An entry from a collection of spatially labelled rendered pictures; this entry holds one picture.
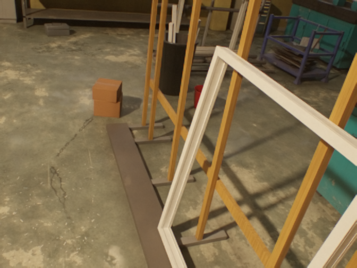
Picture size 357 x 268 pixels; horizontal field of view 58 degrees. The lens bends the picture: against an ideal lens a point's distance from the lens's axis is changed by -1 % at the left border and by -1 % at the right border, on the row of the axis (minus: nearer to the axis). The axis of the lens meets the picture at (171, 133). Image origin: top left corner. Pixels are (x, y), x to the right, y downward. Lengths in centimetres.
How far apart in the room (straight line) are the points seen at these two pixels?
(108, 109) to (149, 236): 193
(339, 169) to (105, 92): 257
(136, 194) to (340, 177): 179
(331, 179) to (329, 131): 209
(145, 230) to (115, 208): 37
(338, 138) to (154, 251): 162
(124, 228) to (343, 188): 190
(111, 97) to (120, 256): 202
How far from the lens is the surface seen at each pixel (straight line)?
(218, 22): 906
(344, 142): 118
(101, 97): 393
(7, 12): 802
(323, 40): 814
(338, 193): 325
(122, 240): 256
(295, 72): 633
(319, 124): 125
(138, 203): 276
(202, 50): 641
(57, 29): 714
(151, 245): 247
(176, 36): 494
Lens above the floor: 195
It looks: 31 degrees down
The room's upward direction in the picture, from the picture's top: 8 degrees clockwise
